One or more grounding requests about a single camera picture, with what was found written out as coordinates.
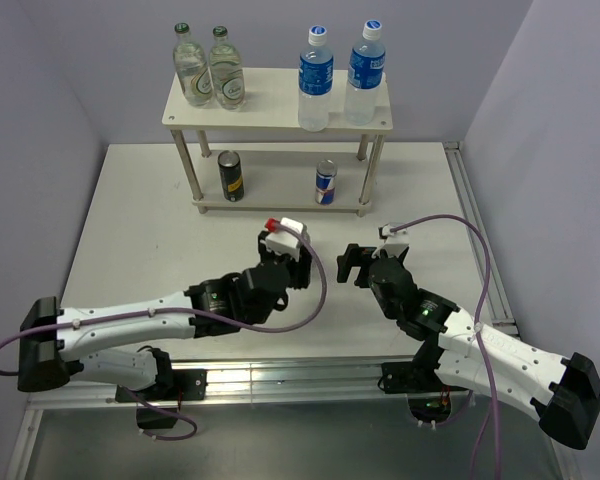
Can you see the plastic water bottle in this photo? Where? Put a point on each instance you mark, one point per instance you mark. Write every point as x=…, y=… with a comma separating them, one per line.
x=365, y=70
x=315, y=80

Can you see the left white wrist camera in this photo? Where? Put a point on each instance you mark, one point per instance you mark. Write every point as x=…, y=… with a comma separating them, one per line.
x=282, y=237

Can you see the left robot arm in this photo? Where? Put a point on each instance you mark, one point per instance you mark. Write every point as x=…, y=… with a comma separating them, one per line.
x=59, y=344

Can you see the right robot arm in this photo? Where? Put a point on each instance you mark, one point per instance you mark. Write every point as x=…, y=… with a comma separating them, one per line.
x=561, y=393

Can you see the left glass bottle green cap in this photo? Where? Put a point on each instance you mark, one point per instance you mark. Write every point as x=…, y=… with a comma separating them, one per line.
x=191, y=67

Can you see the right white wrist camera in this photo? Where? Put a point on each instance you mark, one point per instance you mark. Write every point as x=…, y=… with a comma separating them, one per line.
x=394, y=242

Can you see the glass bottle green cap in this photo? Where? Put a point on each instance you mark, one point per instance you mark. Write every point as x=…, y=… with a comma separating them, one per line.
x=226, y=70
x=191, y=67

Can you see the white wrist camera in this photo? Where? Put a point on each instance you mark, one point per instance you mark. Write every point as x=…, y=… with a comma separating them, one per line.
x=282, y=237
x=394, y=242

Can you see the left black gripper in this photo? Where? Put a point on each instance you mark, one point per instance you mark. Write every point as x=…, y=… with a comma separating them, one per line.
x=299, y=268

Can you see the blue red bull can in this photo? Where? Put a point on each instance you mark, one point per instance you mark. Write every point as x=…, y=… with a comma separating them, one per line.
x=325, y=182

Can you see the right glass bottle green cap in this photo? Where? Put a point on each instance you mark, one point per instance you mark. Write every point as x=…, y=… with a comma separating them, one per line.
x=226, y=70

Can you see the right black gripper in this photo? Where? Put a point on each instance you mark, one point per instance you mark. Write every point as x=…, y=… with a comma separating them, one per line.
x=355, y=255

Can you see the aluminium front rail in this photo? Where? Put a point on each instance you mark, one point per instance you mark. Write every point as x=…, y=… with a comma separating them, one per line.
x=250, y=382

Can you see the black gold can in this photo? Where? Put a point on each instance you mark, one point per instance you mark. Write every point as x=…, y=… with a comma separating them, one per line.
x=229, y=164

